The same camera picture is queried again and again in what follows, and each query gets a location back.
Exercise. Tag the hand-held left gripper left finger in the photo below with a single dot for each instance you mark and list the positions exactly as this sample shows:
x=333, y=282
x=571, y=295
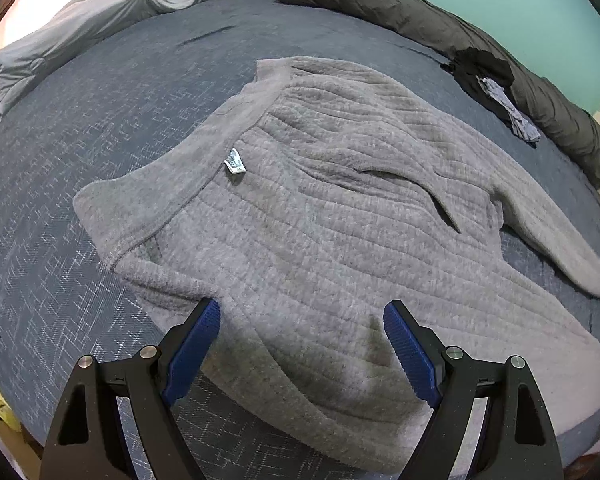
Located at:
x=192, y=350

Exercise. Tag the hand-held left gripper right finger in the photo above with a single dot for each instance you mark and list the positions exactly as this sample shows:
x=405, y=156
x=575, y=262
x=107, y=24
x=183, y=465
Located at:
x=410, y=350

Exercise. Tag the grey quilted sweater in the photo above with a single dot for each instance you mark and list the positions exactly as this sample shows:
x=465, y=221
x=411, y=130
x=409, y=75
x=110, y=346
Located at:
x=305, y=235

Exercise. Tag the blue bed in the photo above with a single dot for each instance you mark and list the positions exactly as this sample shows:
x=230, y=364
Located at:
x=80, y=135

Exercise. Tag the blue striped cloth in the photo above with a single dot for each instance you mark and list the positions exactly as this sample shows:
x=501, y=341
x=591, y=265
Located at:
x=505, y=105

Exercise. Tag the black garment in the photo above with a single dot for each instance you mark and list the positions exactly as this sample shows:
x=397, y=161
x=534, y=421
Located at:
x=485, y=62

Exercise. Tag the dark grey rolled duvet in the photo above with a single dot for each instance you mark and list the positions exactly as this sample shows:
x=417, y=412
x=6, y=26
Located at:
x=405, y=10

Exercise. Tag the light grey bed sheet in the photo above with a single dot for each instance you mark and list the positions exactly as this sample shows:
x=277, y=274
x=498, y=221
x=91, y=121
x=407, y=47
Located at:
x=80, y=25

